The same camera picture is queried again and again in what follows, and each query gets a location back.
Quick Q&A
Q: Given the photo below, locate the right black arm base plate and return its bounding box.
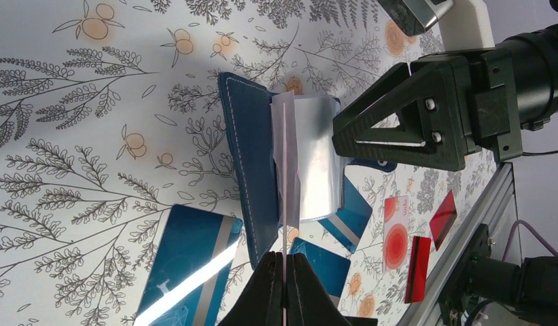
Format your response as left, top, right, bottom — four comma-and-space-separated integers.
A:
438, 223, 491, 325

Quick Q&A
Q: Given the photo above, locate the blue card centre right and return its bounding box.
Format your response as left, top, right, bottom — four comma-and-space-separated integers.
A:
318, 177, 372, 253

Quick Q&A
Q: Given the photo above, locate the blue card top centre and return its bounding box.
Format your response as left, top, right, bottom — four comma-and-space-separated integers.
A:
134, 205, 243, 325

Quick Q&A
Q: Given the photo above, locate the floral patterned table mat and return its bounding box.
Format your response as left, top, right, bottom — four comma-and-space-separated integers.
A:
0, 0, 500, 326

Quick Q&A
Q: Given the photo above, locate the red card far right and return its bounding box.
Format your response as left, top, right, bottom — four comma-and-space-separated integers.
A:
429, 190, 457, 251

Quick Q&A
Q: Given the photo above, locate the red card tilted right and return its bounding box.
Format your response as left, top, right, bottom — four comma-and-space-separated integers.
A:
404, 236, 432, 304

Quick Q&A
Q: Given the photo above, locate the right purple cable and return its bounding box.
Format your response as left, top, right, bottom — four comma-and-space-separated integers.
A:
502, 219, 558, 262

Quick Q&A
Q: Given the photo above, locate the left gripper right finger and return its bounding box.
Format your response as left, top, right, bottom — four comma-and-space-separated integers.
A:
285, 253, 350, 325

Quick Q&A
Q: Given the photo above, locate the white card red circle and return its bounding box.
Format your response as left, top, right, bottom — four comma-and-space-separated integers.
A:
383, 196, 409, 272

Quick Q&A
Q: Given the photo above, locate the blue card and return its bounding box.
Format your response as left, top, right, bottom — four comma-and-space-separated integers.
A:
134, 205, 243, 325
290, 238, 351, 308
318, 177, 372, 253

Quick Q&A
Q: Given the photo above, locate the dark blue card holder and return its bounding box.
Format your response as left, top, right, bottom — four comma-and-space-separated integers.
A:
217, 71, 398, 271

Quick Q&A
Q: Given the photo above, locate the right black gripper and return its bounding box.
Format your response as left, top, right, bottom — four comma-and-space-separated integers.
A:
332, 48, 523, 171

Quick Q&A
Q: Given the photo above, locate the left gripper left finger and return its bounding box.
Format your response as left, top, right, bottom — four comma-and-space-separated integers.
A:
220, 251, 283, 326

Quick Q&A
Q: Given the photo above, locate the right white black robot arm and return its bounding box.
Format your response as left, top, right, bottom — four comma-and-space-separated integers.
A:
332, 1, 558, 171

